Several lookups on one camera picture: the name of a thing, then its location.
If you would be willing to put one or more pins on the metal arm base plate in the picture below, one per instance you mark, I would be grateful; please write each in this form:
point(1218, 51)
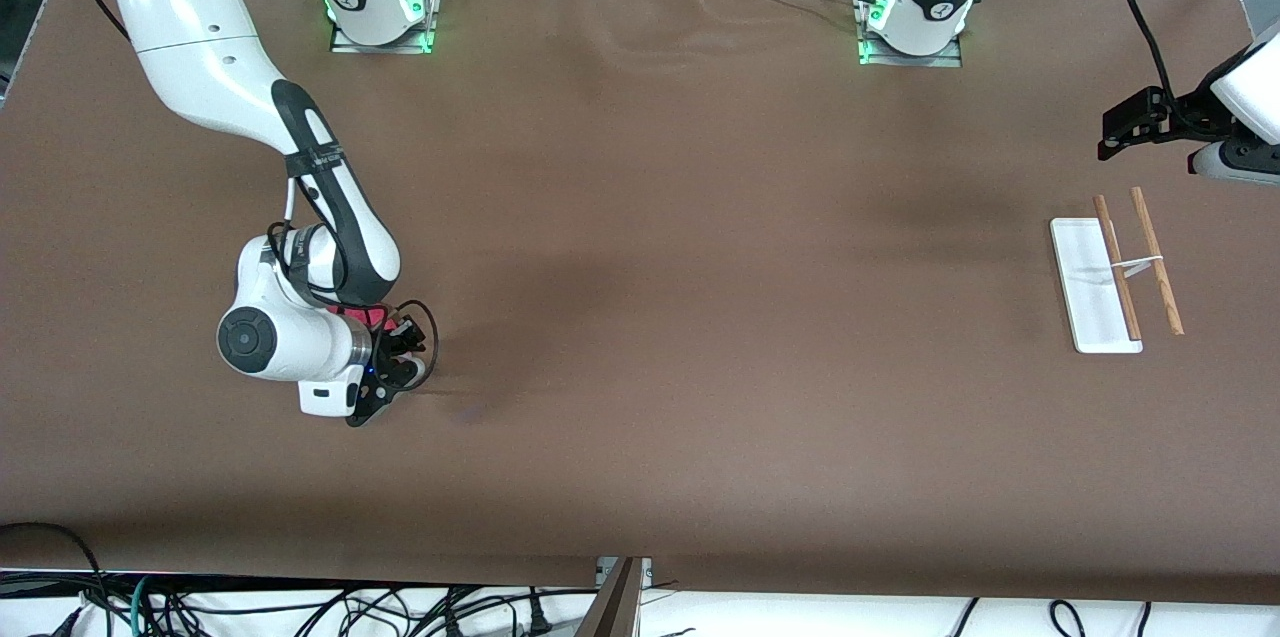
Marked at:
point(345, 42)
point(945, 60)

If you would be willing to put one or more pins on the pink microfibre towel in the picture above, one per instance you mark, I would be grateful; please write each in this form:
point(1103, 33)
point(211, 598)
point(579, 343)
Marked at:
point(360, 317)

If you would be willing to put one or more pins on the white rack with wooden rods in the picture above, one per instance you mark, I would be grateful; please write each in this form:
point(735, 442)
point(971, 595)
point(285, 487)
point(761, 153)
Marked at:
point(1092, 297)

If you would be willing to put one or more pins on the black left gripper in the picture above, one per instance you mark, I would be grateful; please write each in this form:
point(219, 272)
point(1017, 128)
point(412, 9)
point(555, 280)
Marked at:
point(1190, 110)

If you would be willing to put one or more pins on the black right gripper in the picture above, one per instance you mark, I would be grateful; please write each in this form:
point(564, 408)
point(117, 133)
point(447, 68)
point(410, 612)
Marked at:
point(392, 341)

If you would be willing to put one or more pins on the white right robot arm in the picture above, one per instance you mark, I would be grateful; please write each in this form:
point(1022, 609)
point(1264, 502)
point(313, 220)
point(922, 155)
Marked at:
point(200, 47)

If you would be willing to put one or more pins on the aluminium profile beam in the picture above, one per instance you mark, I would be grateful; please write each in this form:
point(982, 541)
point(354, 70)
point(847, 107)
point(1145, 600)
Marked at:
point(610, 607)

